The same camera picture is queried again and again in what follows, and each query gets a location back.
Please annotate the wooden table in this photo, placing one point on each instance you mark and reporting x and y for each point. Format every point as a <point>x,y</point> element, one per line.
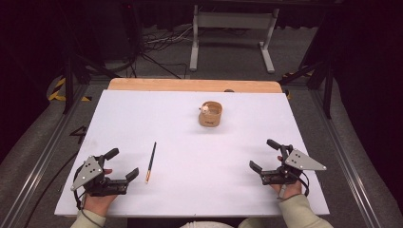
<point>190,85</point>

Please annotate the round wooden pen holder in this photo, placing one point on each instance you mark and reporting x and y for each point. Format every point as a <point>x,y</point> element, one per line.
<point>209,119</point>

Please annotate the person's lap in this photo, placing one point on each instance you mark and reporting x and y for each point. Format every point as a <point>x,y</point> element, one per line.
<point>209,224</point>

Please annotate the black tripod stand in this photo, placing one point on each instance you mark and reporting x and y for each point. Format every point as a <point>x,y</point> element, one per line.
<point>68,79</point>
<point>328,88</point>

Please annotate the yellow black floor tape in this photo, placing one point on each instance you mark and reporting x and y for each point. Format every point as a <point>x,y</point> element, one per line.
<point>57,90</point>

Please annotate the dark pencil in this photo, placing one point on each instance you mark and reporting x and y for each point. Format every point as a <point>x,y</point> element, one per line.
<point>151,162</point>

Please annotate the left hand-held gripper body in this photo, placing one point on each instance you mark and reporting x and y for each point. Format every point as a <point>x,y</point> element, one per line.
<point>87,172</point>

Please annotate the aluminium floor rail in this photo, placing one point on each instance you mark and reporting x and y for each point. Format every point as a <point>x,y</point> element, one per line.
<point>348,164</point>
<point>38,164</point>

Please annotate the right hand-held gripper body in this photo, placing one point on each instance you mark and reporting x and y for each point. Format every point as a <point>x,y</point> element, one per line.
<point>302,161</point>

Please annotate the person's left hand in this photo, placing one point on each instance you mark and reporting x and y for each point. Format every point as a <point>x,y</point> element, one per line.
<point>99,204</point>

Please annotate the white metal stand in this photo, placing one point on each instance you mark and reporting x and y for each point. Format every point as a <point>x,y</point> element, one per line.
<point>234,20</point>

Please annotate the small pale figure ornament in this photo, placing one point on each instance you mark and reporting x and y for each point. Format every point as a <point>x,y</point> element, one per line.
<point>205,110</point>

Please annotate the white board table cover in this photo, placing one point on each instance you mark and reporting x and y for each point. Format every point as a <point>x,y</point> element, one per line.
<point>196,152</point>

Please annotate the person's right hand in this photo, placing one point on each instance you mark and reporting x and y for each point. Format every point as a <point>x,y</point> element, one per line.
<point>291,189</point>

